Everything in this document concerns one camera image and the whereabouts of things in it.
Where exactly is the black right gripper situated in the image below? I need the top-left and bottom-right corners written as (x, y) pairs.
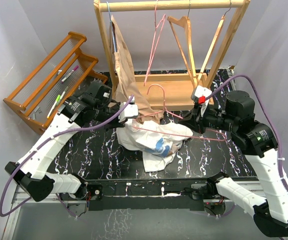
top-left (177, 103), bottom-right (238, 135)

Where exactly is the pink wire hanger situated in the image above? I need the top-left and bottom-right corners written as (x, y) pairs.
top-left (131, 83), bottom-right (227, 142)
top-left (143, 0), bottom-right (166, 87)

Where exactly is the beige t shirt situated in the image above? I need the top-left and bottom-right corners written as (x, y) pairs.
top-left (111, 16), bottom-right (163, 124)

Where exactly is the white t shirt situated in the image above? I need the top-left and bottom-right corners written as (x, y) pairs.
top-left (116, 119), bottom-right (193, 173)

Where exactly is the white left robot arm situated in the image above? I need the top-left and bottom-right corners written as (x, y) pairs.
top-left (5, 81), bottom-right (138, 202)

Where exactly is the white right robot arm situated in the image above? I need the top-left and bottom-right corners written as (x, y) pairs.
top-left (179, 86), bottom-right (288, 238)

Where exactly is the light wooden hanger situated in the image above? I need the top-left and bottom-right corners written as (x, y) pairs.
top-left (197, 0), bottom-right (232, 81)

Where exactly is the wooden clothes rack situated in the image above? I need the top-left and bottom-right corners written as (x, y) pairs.
top-left (93, 0), bottom-right (250, 111)

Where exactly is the green capped marker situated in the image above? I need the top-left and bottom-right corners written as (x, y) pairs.
top-left (52, 94), bottom-right (61, 108)

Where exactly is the white green marker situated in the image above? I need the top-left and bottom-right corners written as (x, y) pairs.
top-left (47, 86), bottom-right (69, 119)

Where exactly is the purple capped marker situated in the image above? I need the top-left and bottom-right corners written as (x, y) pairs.
top-left (60, 65), bottom-right (79, 83)

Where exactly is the orange wooden shelf rack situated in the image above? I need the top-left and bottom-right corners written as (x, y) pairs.
top-left (3, 31), bottom-right (108, 135)

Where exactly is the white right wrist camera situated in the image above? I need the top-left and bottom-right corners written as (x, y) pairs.
top-left (191, 85), bottom-right (212, 116)

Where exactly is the blue wire hanger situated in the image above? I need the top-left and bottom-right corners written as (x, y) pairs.
top-left (106, 1), bottom-right (118, 53)

